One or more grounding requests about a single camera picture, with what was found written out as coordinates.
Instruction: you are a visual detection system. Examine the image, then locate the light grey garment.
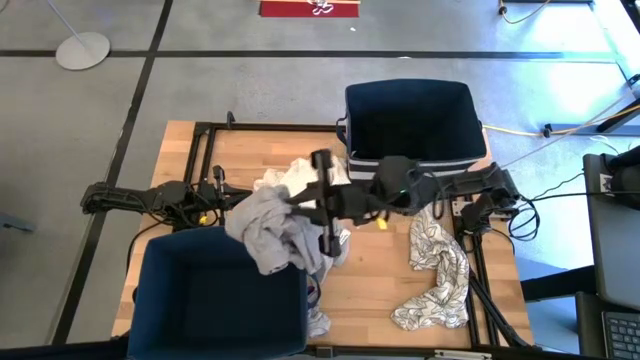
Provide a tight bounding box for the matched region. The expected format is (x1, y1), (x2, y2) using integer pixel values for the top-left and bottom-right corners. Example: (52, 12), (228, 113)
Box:
(305, 272), (333, 340)

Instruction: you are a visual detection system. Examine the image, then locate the plain white cloth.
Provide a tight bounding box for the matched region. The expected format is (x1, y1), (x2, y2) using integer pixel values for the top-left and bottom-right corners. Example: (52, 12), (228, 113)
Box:
(287, 155), (351, 201)

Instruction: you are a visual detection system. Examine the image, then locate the grey desk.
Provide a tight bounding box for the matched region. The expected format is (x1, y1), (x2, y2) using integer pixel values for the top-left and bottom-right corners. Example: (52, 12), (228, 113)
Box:
(582, 153), (640, 312)

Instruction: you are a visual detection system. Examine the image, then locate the black desk foot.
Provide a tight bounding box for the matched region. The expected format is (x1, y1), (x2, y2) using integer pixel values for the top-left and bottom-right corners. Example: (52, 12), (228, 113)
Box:
(597, 98), (640, 134)

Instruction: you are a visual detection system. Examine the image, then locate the blue-grey floor object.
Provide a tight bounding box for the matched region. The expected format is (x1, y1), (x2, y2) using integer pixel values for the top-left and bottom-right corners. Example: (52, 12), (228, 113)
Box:
(0, 213), (36, 234)

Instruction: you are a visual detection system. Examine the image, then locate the red floor sign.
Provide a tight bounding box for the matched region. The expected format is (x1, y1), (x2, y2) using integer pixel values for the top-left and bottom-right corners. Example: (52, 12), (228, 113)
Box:
(259, 0), (361, 19)

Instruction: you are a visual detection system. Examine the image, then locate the white leaf-patterned cloth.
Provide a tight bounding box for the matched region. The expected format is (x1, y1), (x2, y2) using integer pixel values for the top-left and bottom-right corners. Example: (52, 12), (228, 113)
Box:
(391, 207), (471, 332)

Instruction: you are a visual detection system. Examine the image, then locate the round white stand base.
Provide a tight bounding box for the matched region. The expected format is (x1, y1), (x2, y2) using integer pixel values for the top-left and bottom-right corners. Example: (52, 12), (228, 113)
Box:
(42, 0), (112, 71)

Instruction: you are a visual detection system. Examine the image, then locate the tan cable with black plug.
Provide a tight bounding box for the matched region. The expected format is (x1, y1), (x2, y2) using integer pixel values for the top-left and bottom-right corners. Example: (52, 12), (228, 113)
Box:
(497, 0), (551, 25)

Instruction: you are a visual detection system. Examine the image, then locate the dark laptop keyboard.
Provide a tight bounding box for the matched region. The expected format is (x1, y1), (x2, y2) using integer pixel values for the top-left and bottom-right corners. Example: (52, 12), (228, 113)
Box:
(574, 291), (640, 360)

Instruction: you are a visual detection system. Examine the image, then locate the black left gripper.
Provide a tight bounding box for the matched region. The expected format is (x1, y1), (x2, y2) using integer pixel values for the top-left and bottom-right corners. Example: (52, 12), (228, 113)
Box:
(198, 167), (254, 227)

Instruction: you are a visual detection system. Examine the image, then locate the navy white striped fabric bin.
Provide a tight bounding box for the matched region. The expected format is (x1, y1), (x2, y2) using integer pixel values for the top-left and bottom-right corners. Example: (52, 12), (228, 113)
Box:
(126, 225), (310, 360)
(335, 78), (490, 182)

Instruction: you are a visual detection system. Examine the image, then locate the grey t-shirt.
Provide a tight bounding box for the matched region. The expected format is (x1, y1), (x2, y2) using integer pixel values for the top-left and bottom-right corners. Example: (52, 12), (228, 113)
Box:
(224, 184), (352, 277)

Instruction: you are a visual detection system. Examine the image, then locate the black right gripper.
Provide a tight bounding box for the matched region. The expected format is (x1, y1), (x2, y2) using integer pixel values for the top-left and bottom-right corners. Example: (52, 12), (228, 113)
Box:
(285, 148), (377, 259)

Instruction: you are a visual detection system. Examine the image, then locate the black looped cable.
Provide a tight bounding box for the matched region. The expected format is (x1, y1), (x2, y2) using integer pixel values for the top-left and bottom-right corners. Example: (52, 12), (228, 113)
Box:
(507, 194), (542, 243)

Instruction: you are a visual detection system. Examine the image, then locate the yellow floor cable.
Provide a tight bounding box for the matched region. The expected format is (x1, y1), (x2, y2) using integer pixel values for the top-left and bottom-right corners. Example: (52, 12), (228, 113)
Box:
(482, 102), (640, 139)

